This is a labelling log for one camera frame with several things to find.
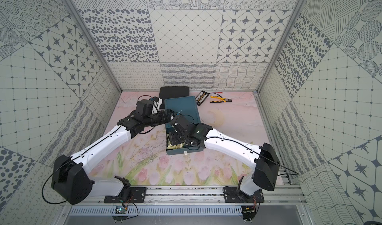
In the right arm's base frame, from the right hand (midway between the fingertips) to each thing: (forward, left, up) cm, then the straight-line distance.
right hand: (173, 138), depth 75 cm
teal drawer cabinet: (+18, -6, +4) cm, 19 cm away
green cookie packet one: (-4, -3, -1) cm, 5 cm away
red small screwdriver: (+51, -29, -17) cm, 61 cm away
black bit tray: (+43, -14, -16) cm, 48 cm away
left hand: (+13, +2, +5) cm, 14 cm away
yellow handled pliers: (+42, -32, -17) cm, 56 cm away
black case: (+46, +13, -13) cm, 50 cm away
